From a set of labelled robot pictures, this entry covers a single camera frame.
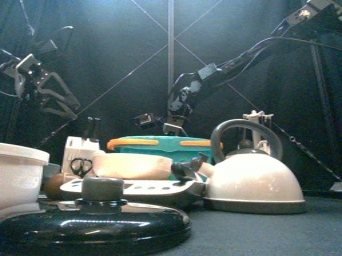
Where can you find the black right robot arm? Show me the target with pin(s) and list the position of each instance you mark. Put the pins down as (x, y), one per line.
(275, 36)

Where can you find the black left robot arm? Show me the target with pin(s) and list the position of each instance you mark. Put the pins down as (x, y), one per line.
(44, 43)

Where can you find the teal basket with orange rim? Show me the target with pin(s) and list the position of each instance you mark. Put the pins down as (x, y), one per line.
(168, 146)

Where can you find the white toy knife block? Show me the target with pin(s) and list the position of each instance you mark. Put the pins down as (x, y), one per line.
(80, 156)

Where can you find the white toy stove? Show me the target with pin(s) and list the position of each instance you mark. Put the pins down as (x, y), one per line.
(141, 190)

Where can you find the white toy pot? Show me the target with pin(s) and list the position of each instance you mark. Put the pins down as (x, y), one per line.
(20, 176)

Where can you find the brown toy food ball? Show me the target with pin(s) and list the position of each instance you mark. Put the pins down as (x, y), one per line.
(54, 186)

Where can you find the black pot lid grey knob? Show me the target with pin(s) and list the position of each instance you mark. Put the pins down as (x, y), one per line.
(94, 226)

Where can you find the grey vertical frame pole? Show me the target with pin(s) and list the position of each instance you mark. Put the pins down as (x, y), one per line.
(169, 46)

